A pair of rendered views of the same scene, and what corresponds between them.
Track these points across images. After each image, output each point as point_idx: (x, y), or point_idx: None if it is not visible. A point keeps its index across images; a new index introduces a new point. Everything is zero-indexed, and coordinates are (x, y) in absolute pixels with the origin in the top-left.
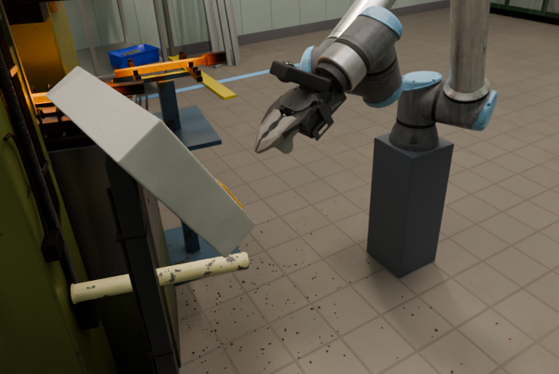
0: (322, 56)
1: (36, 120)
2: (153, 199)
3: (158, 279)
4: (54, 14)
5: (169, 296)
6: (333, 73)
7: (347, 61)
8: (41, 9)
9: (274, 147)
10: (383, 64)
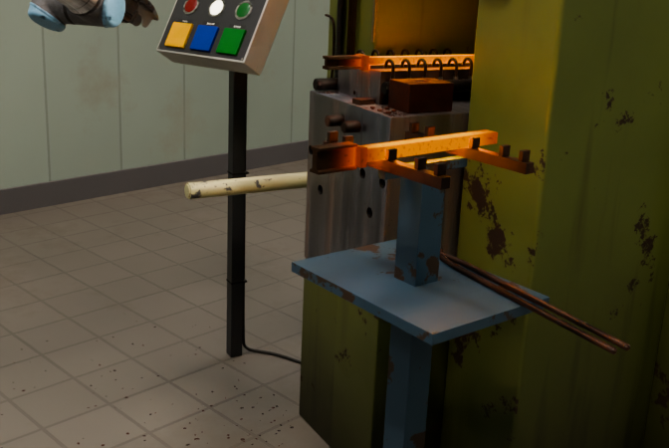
0: None
1: (370, 46)
2: (348, 243)
3: (232, 113)
4: None
5: (317, 341)
6: None
7: None
8: None
9: (145, 27)
10: None
